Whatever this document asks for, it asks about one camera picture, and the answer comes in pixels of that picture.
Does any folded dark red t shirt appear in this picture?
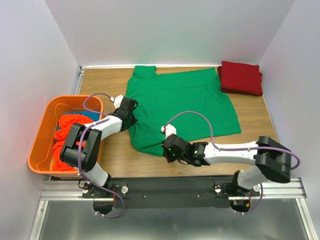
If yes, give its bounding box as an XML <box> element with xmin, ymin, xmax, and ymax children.
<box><xmin>217</xmin><ymin>65</ymin><xmax>263</xmax><ymax>97</ymax></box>

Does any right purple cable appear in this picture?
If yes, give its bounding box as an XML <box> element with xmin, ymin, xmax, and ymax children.
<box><xmin>161</xmin><ymin>111</ymin><xmax>301</xmax><ymax>216</ymax></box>

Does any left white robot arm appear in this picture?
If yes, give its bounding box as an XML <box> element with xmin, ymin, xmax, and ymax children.
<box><xmin>60</xmin><ymin>95</ymin><xmax>138</xmax><ymax>198</ymax></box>

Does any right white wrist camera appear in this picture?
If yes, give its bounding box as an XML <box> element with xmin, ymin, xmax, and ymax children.
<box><xmin>160</xmin><ymin>124</ymin><xmax>177</xmax><ymax>136</ymax></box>

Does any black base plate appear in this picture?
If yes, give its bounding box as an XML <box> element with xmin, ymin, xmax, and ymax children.
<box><xmin>82</xmin><ymin>175</ymin><xmax>260</xmax><ymax>212</ymax></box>

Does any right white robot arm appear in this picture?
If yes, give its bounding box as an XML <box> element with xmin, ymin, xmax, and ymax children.
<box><xmin>162</xmin><ymin>134</ymin><xmax>292</xmax><ymax>196</ymax></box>

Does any purple cable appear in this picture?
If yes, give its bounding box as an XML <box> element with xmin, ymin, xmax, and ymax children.
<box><xmin>161</xmin><ymin>111</ymin><xmax>301</xmax><ymax>216</ymax></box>
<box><xmin>77</xmin><ymin>92</ymin><xmax>126</xmax><ymax>219</ymax></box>

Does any blue t shirt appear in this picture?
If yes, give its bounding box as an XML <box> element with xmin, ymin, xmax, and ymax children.
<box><xmin>57</xmin><ymin>111</ymin><xmax>100</xmax><ymax>130</ymax></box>

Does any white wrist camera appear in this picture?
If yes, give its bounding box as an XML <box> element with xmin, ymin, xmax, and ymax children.
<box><xmin>109</xmin><ymin>94</ymin><xmax>124</xmax><ymax>105</ymax></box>
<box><xmin>160</xmin><ymin>124</ymin><xmax>177</xmax><ymax>136</ymax></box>

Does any green t shirt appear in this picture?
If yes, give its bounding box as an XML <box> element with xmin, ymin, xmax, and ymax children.
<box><xmin>125</xmin><ymin>65</ymin><xmax>242</xmax><ymax>157</ymax></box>

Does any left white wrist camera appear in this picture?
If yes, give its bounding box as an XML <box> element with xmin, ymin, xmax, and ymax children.
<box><xmin>109</xmin><ymin>94</ymin><xmax>124</xmax><ymax>105</ymax></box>

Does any orange plastic basket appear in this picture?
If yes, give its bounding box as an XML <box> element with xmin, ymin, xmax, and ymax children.
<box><xmin>28</xmin><ymin>95</ymin><xmax>88</xmax><ymax>178</ymax></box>

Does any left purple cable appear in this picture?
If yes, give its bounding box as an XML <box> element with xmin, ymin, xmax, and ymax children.
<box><xmin>77</xmin><ymin>92</ymin><xmax>126</xmax><ymax>219</ymax></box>

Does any orange t shirt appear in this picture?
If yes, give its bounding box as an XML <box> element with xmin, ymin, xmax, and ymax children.
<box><xmin>52</xmin><ymin>113</ymin><xmax>93</xmax><ymax>172</ymax></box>

